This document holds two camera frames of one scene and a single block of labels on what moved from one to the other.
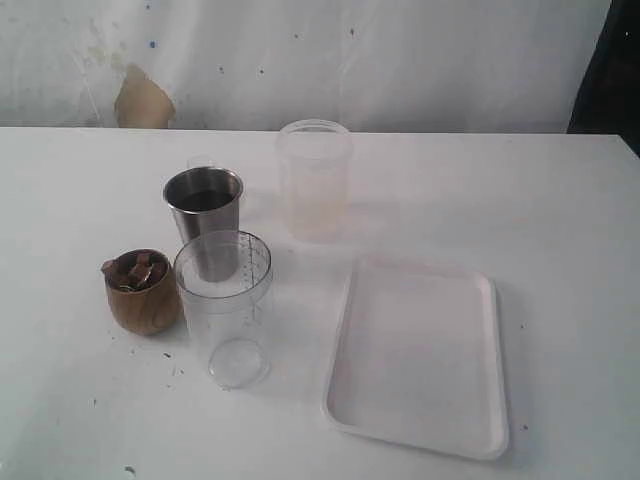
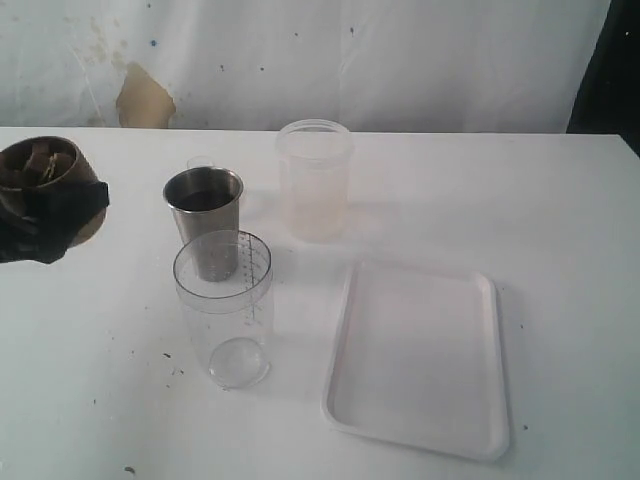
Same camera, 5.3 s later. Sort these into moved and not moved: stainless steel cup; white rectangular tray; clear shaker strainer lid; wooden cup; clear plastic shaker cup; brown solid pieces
Moved: brown solid pieces; wooden cup
Not moved: white rectangular tray; stainless steel cup; clear plastic shaker cup; clear shaker strainer lid
